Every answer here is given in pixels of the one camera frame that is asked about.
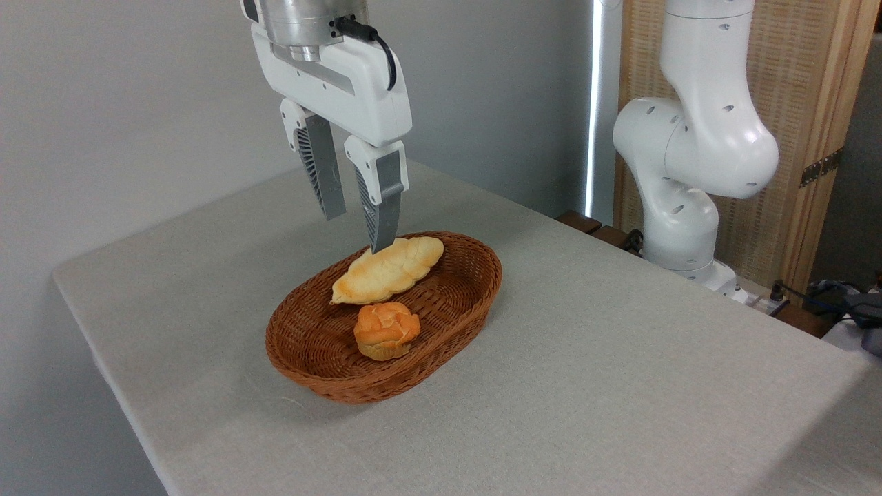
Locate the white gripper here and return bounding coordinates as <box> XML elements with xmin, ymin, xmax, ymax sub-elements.
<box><xmin>249</xmin><ymin>22</ymin><xmax>413</xmax><ymax>255</ymax></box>

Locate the round orange bread roll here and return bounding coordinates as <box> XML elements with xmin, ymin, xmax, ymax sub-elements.
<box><xmin>353</xmin><ymin>302</ymin><xmax>422</xmax><ymax>362</ymax></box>

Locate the long pale braided bread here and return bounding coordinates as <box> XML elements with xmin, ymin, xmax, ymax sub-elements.
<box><xmin>330</xmin><ymin>236</ymin><xmax>446</xmax><ymax>307</ymax></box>

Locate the brown wicker basket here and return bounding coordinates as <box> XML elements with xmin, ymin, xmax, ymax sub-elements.
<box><xmin>265</xmin><ymin>231</ymin><xmax>503</xmax><ymax>405</ymax></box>

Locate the dark metal screen hinge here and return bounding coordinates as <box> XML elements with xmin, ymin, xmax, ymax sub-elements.
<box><xmin>799</xmin><ymin>147</ymin><xmax>843</xmax><ymax>189</ymax></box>

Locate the wooden woven folding screen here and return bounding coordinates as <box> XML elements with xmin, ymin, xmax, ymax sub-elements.
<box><xmin>613</xmin><ymin>0</ymin><xmax>882</xmax><ymax>297</ymax></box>

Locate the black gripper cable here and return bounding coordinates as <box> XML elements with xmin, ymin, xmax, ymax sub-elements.
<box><xmin>334</xmin><ymin>17</ymin><xmax>399</xmax><ymax>92</ymax></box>

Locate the black cable bundle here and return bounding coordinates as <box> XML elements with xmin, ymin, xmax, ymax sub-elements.
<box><xmin>769</xmin><ymin>278</ymin><xmax>882</xmax><ymax>329</ymax></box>

